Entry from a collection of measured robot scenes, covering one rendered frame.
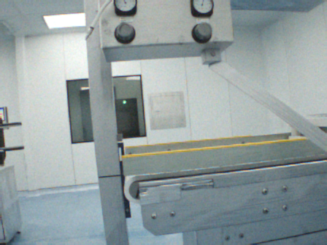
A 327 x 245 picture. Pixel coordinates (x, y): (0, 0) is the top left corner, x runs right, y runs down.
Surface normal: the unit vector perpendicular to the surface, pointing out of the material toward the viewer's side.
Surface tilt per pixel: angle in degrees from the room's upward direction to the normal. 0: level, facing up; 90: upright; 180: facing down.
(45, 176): 90
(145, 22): 90
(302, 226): 90
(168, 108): 90
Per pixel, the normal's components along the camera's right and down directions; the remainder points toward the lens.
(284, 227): 0.14, 0.06
